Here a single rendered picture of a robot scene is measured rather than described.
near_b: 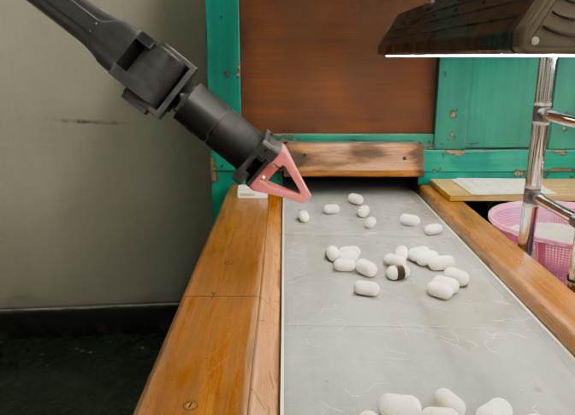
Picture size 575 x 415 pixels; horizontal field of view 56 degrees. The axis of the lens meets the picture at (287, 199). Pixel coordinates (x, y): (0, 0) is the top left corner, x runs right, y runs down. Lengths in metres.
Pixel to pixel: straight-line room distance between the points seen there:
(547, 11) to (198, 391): 0.40
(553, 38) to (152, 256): 1.83
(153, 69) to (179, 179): 1.34
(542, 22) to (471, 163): 0.85
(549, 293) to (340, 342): 0.27
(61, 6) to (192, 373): 0.48
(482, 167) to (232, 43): 0.61
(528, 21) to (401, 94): 0.80
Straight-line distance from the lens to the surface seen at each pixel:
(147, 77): 0.69
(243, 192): 1.08
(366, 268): 0.76
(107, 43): 0.72
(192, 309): 0.63
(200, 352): 0.55
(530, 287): 0.74
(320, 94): 1.20
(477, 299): 0.74
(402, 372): 0.57
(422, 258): 0.82
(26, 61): 2.08
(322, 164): 1.15
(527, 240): 0.89
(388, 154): 1.17
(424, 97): 1.23
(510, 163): 1.30
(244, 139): 0.69
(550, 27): 0.44
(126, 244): 2.11
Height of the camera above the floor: 1.04
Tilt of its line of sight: 15 degrees down
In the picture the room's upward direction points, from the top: straight up
